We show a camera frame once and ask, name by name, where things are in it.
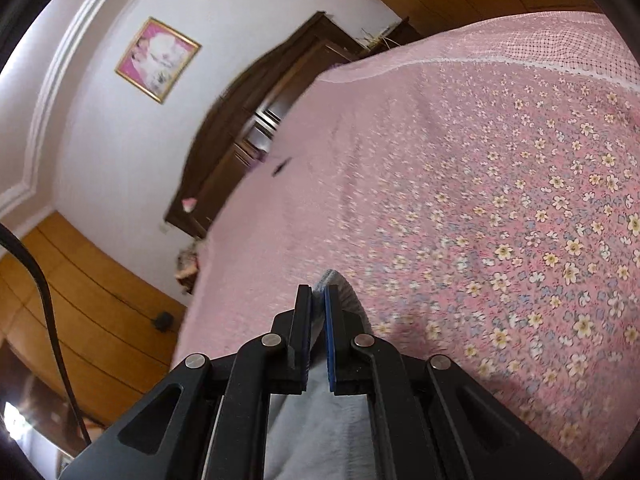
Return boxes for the grey pants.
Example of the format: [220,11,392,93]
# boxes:
[264,270,376,479]

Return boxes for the yellow wooden wardrobe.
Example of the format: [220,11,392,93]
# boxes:
[23,212,186,425]

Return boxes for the small pink item on headboard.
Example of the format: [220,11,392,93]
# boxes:
[181,197,198,214]

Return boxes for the pink floral bed cover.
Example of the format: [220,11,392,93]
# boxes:
[175,11,639,479]

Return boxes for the dark wooden headboard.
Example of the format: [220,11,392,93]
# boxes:
[165,11,362,237]

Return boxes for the gold framed picture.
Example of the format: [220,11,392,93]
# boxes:
[115,18,201,104]

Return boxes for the black cable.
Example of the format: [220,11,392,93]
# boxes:
[0,223,94,447]

